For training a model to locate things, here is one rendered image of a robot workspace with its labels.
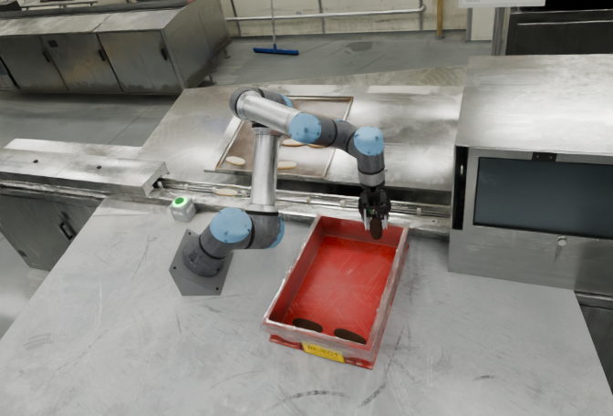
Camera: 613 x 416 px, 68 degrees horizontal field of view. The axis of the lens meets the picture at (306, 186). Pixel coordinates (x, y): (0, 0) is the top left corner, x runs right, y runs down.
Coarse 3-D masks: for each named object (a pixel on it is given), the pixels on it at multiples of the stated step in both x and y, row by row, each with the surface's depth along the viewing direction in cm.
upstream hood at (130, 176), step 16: (0, 160) 229; (16, 160) 226; (32, 160) 224; (48, 160) 221; (64, 160) 219; (80, 160) 216; (96, 160) 214; (112, 160) 211; (128, 160) 209; (144, 160) 207; (0, 176) 224; (16, 176) 219; (32, 176) 214; (48, 176) 209; (64, 176) 207; (80, 176) 205; (96, 176) 202; (112, 176) 200; (128, 176) 198; (144, 176) 196; (128, 192) 197; (144, 192) 193
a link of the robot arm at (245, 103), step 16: (240, 96) 139; (256, 96) 138; (240, 112) 140; (256, 112) 133; (272, 112) 127; (288, 112) 123; (304, 112) 121; (272, 128) 131; (288, 128) 122; (304, 128) 114; (320, 128) 116; (336, 128) 120; (320, 144) 120
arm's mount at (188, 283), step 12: (180, 252) 152; (180, 264) 149; (228, 264) 161; (180, 276) 147; (192, 276) 149; (204, 276) 152; (216, 276) 154; (180, 288) 151; (192, 288) 150; (204, 288) 149; (216, 288) 151
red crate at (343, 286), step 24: (336, 240) 161; (312, 264) 154; (336, 264) 153; (360, 264) 151; (384, 264) 149; (312, 288) 146; (336, 288) 145; (360, 288) 143; (384, 288) 142; (288, 312) 141; (312, 312) 139; (336, 312) 138; (360, 312) 136; (360, 360) 122
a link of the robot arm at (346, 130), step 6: (336, 120) 123; (342, 120) 128; (342, 126) 122; (348, 126) 125; (354, 126) 126; (342, 132) 122; (348, 132) 123; (354, 132) 122; (336, 138) 121; (342, 138) 122; (348, 138) 122; (336, 144) 122; (342, 144) 124; (342, 150) 126
